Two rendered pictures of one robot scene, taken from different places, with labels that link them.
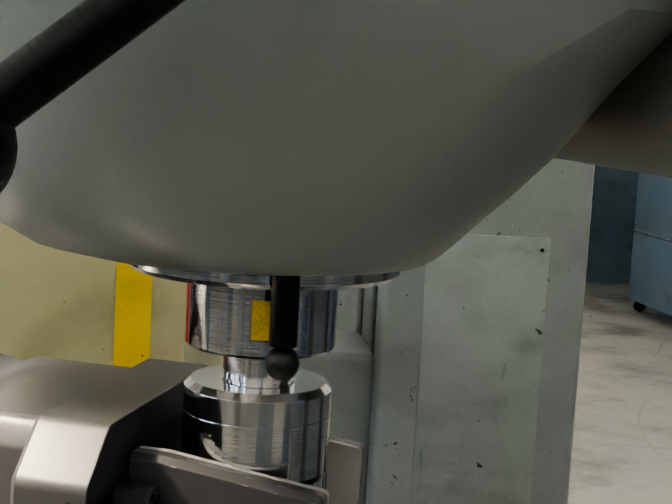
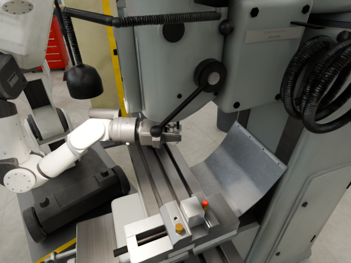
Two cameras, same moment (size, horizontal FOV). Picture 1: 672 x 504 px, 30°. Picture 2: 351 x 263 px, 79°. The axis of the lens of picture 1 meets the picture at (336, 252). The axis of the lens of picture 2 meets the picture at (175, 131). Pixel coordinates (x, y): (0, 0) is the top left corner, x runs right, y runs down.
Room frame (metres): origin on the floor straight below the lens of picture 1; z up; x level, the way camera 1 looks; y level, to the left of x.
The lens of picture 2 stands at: (-0.14, 0.10, 1.63)
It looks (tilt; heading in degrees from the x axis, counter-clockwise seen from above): 36 degrees down; 350
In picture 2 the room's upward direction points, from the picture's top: straight up
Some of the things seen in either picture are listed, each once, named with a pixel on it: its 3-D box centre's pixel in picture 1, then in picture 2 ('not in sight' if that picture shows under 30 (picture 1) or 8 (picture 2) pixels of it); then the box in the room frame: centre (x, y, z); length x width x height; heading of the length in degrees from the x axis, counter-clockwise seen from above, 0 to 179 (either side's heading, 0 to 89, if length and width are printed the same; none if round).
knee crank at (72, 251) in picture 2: not in sight; (63, 254); (0.43, 0.57, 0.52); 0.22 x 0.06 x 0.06; 100
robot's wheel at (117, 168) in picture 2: not in sight; (120, 179); (0.89, 0.31, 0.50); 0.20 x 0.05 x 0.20; 29
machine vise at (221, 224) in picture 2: not in sight; (182, 226); (0.21, 0.02, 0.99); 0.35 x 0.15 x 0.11; 102
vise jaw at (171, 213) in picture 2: not in sight; (174, 222); (0.21, 0.05, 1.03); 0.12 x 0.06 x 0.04; 12
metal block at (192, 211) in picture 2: not in sight; (191, 212); (0.22, -0.01, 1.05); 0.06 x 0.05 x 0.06; 12
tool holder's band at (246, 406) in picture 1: (257, 393); (172, 124); (0.39, 0.02, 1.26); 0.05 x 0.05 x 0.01
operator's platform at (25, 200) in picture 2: not in sight; (81, 202); (0.98, 0.66, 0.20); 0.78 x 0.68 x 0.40; 29
